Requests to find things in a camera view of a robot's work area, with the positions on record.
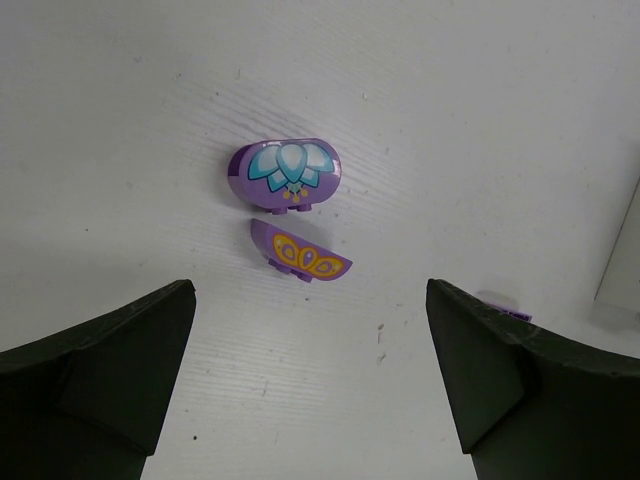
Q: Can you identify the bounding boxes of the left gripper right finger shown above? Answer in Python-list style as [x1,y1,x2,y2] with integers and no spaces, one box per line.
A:
[426,279,639,479]

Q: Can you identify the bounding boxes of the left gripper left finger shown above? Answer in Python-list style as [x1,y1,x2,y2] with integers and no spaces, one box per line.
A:
[1,279,196,479]

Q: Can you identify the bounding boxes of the purple square lego brick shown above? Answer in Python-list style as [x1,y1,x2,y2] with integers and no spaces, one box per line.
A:
[478,290,532,323]

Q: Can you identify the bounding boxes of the purple orange lego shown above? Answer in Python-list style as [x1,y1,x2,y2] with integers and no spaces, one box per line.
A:
[250,219,353,283]

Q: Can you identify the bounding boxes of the purple round lego piece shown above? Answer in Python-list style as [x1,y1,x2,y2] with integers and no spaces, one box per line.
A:
[227,138,342,215]

